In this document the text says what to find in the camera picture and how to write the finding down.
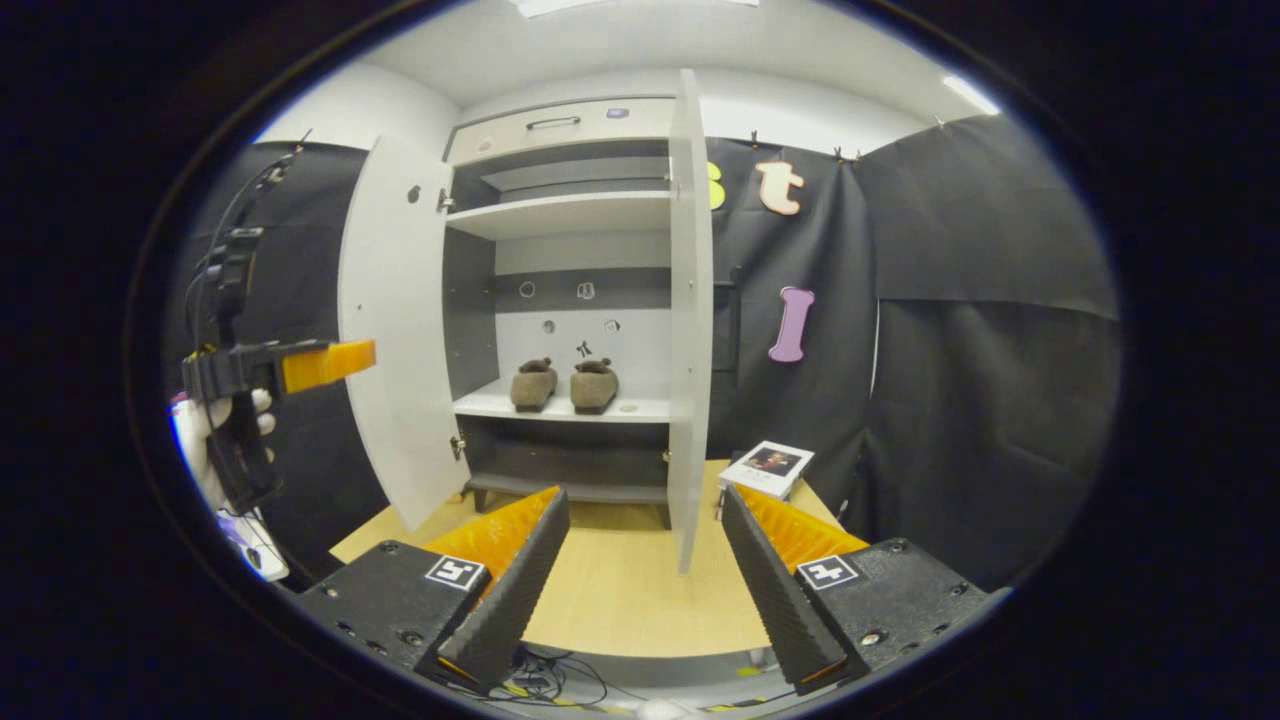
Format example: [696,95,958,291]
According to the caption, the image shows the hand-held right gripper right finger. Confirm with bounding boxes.
[720,483,1001,696]

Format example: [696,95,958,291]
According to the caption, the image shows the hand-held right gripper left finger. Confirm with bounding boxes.
[300,487,571,693]

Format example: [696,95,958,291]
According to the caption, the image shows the white cabinet door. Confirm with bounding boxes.
[666,68,715,575]
[337,135,473,531]

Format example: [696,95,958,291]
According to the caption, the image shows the brown fuzzy shoe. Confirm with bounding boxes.
[570,358,620,415]
[510,358,559,413]

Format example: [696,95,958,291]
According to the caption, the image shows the white shoe cabinet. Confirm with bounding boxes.
[337,68,716,576]

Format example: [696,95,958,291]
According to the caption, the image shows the white cabinet drawer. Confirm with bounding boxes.
[445,97,681,166]

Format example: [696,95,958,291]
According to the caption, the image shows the white book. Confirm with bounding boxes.
[718,441,816,501]

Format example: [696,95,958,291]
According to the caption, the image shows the black backdrop cloth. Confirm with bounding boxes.
[160,112,1121,591]

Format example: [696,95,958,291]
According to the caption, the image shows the tangle of black cables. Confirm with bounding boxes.
[440,650,611,706]

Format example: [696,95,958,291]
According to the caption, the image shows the black door handle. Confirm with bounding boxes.
[712,268,743,373]

